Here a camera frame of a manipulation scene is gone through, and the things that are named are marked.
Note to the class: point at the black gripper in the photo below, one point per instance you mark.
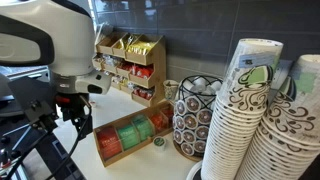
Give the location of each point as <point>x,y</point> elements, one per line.
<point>75,106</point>

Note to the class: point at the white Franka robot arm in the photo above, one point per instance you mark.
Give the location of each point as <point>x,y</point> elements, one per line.
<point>63,36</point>

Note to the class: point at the small creamer cup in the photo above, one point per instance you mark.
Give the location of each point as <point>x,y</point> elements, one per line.
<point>92,103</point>

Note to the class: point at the single paper cup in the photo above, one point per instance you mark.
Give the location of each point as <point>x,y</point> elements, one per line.
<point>170,90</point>

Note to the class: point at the tall patterned paper cup stack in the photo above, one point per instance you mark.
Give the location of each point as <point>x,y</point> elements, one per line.
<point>240,110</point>

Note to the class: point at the red tea bags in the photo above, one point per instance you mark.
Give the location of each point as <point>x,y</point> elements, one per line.
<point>108,142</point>

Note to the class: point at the wooden tea bag tray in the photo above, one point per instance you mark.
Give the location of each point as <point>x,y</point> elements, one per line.
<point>110,160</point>

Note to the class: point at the green tea bags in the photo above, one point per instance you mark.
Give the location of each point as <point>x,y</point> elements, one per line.
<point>128,136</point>
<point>143,126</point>

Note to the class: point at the yellow and white packets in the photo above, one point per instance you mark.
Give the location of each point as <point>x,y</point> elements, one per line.
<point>120,81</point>

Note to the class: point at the red packets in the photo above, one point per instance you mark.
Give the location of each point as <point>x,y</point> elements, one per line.
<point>143,93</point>
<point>125,65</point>
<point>143,71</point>

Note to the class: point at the white sachets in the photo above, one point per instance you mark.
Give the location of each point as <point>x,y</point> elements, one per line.
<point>108,60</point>

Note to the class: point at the orange tea bags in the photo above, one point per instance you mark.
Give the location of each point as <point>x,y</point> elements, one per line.
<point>159,121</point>

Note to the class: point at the single coffee pod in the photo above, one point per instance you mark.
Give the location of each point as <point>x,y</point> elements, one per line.
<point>160,143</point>

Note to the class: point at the wooden nine-bin condiment rack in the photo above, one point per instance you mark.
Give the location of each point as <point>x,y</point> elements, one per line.
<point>156,71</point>

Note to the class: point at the yellow-green packets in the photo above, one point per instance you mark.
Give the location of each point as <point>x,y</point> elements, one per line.
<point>125,41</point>

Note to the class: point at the bundle of wrapped chopsticks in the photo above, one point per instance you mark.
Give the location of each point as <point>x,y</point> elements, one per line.
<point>103,31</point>

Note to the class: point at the bright yellow packets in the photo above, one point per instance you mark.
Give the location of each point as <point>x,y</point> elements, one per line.
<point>141,47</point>

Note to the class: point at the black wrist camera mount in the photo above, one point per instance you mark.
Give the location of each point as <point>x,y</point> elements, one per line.
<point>31,103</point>

